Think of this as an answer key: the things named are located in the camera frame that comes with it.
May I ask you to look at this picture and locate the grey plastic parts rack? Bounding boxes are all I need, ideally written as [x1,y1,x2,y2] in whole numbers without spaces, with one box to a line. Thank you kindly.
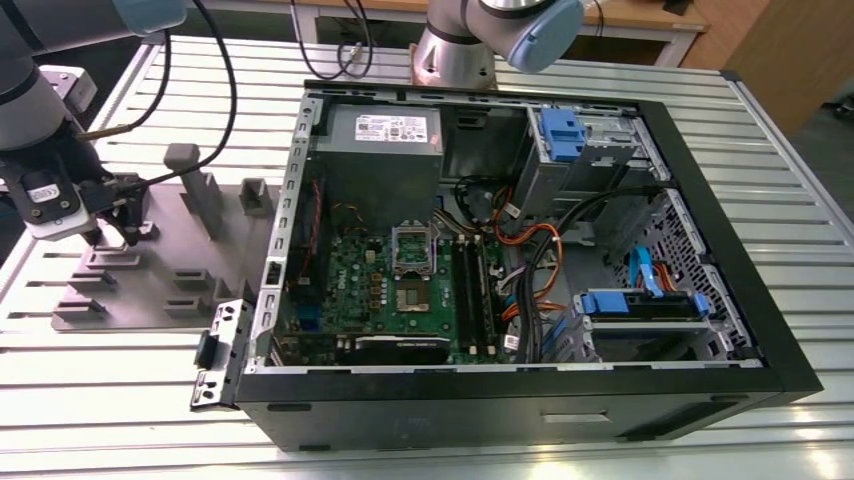
[51,143,283,332]

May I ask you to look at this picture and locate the green motherboard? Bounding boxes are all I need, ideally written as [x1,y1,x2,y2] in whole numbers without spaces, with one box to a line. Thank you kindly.
[283,219,522,366]

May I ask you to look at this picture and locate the grey power supply unit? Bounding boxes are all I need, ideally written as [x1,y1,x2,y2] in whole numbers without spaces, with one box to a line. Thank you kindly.
[311,103,446,236]

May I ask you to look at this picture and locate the black graphics card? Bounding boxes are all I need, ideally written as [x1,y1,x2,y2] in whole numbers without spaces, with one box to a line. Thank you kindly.
[335,333,451,366]

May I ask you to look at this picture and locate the black RAM slot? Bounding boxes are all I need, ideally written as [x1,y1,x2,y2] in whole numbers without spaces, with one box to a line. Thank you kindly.
[470,234,501,354]
[451,234,477,354]

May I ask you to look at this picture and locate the black open PC case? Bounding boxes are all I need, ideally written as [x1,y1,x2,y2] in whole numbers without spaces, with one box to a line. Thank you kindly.
[190,78,824,454]

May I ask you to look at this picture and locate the blue drive carrier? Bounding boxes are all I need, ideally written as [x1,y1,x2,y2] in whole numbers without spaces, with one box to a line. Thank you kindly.
[541,107,590,163]

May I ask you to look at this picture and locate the hard disk in blue carrier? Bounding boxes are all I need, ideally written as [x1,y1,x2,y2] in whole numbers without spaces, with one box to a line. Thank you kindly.
[577,289,714,322]

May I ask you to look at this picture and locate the wooden cabinet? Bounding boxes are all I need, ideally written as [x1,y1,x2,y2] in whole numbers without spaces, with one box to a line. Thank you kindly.
[680,0,854,137]

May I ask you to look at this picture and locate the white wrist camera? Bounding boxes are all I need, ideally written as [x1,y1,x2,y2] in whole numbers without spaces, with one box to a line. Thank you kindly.
[11,169,94,242]

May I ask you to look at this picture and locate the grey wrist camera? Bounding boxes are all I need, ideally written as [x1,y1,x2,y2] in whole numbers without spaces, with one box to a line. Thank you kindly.
[38,64,101,119]

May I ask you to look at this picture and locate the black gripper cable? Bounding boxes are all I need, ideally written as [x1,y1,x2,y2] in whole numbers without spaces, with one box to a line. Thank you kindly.
[76,0,241,201]

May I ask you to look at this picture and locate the red twisted wire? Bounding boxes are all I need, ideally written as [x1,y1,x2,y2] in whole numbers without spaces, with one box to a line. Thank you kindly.
[285,178,329,291]

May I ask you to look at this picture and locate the metal card retention bracket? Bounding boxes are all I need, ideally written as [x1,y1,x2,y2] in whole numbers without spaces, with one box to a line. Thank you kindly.
[190,297,261,412]

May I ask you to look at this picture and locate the yellow and black wires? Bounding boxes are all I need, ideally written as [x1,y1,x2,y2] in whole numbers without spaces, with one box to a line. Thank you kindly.
[331,201,370,235]

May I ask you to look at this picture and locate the metal socket cover frame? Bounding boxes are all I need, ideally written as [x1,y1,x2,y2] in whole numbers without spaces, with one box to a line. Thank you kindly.
[389,224,441,279]

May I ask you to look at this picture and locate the black looped wire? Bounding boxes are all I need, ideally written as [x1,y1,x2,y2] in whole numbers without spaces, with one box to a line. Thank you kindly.
[454,174,517,224]

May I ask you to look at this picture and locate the thick black cable bundle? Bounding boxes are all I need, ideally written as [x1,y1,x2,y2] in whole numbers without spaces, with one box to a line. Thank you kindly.
[510,183,669,365]

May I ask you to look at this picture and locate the orange wire bundle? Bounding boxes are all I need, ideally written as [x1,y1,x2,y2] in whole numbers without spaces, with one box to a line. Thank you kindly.
[497,223,568,324]

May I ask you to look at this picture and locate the blue flat data wire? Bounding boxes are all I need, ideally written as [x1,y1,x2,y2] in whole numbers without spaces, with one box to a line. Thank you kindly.
[629,247,664,300]

